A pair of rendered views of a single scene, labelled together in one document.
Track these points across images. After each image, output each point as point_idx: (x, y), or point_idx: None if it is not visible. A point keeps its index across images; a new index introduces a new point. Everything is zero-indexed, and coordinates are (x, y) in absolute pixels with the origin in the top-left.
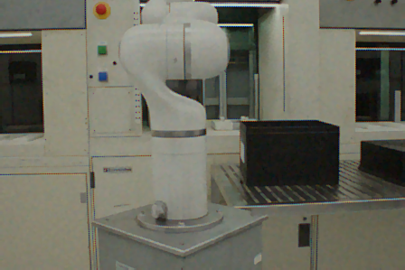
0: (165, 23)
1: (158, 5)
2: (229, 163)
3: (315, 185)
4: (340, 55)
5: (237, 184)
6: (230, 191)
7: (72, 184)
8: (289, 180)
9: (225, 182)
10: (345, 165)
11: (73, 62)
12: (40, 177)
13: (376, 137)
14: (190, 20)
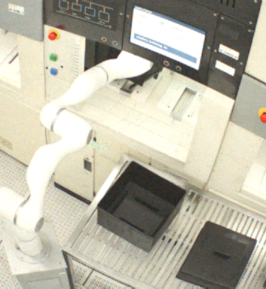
0: (27, 171)
1: (47, 119)
2: (139, 156)
3: (133, 245)
4: (245, 146)
5: (94, 215)
6: (79, 226)
7: (36, 115)
8: (120, 235)
9: (91, 208)
10: (206, 214)
11: (35, 57)
12: (19, 103)
13: (255, 198)
14: (32, 190)
